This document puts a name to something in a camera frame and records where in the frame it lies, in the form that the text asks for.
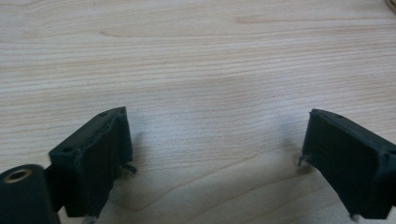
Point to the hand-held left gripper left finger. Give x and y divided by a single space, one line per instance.
93 161

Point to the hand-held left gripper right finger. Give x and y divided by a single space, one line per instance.
348 165

